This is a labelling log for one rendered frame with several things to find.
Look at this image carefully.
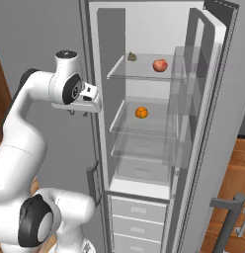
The red-pink peach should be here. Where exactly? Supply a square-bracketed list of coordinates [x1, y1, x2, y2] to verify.
[152, 58, 169, 73]

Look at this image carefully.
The open grey fridge door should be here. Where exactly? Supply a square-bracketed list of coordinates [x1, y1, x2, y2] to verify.
[171, 0, 245, 253]

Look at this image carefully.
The white and grey fridge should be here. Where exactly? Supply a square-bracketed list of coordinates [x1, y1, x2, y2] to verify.
[77, 0, 208, 253]

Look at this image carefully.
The white freezer drawer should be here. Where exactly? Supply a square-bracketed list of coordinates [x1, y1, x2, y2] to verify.
[110, 195, 168, 224]
[113, 233, 162, 253]
[112, 214, 166, 243]

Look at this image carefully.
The clear crisper drawer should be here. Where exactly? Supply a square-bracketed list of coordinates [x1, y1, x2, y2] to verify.
[114, 157, 174, 186]

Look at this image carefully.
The orange fruit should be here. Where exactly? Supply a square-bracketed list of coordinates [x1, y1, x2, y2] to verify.
[134, 106, 149, 120]

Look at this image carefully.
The grey bar door handle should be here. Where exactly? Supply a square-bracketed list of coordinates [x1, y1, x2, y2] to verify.
[209, 193, 245, 253]

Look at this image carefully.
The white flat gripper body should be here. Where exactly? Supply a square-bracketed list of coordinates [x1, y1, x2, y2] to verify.
[50, 98, 103, 114]

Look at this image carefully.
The small brown-grey lumpy food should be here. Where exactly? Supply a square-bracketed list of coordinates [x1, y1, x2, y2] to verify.
[126, 51, 138, 62]

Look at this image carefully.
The brown wooden cupboard run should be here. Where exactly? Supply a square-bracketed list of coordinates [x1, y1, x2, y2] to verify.
[200, 137, 245, 253]

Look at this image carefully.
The glass fridge shelf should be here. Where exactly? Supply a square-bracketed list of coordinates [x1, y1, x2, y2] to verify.
[106, 53, 188, 83]
[111, 131, 178, 165]
[109, 99, 180, 138]

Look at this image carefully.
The clear door bin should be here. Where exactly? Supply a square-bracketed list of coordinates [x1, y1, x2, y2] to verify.
[162, 44, 202, 170]

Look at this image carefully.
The dark grey fridge handle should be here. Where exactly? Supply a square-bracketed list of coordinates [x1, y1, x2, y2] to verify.
[85, 160, 103, 208]

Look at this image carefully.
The silver cupboard handle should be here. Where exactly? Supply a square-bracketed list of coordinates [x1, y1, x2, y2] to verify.
[235, 211, 245, 238]

